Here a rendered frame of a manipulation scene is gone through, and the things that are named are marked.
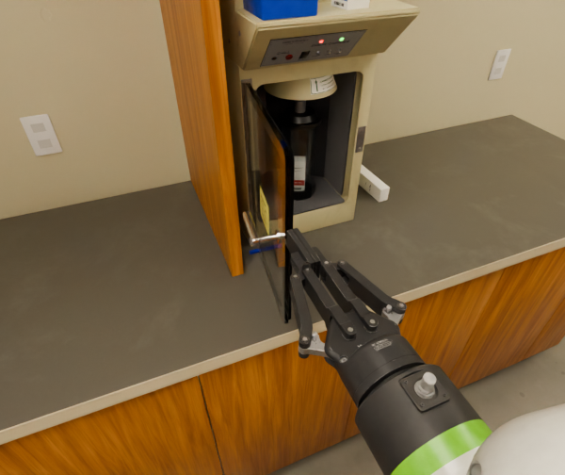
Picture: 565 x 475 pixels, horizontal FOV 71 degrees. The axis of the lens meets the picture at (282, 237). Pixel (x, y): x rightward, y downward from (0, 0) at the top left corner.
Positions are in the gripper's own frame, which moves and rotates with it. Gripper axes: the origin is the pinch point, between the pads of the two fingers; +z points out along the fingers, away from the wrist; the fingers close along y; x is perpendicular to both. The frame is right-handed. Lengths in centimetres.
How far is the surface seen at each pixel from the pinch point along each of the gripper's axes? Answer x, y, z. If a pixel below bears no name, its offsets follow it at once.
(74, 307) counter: 38, 38, 40
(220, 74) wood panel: -11.8, -0.2, 35.2
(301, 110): 5, -24, 53
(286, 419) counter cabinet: 85, -7, 17
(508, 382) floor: 130, -115, 14
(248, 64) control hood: -11.5, -6.8, 40.0
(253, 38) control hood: -17.2, -6.2, 34.7
